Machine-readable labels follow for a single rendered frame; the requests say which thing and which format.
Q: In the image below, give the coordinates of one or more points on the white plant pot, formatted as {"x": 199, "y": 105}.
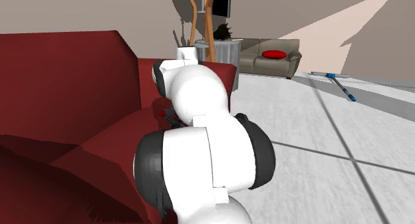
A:
{"x": 186, "y": 51}

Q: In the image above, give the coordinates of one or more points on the beige sofa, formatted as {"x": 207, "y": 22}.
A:
{"x": 259, "y": 64}

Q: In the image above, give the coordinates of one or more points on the grey round side table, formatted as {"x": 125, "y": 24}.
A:
{"x": 227, "y": 51}

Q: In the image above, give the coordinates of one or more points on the black wall television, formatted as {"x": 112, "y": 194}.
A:
{"x": 221, "y": 3}

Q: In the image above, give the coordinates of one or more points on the dark brown spiky plant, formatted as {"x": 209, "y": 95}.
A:
{"x": 223, "y": 32}

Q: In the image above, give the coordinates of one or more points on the red round cushion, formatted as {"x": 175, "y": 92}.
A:
{"x": 274, "y": 54}

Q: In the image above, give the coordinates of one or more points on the blue and grey mop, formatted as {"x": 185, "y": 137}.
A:
{"x": 340, "y": 84}

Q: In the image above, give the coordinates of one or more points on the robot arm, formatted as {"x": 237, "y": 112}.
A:
{"x": 197, "y": 145}

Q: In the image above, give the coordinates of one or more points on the small red object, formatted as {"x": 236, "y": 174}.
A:
{"x": 160, "y": 112}

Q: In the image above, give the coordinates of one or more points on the wooden coat stand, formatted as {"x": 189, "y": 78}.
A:
{"x": 209, "y": 29}

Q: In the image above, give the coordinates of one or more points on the red sofa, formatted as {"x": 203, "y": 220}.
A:
{"x": 64, "y": 97}

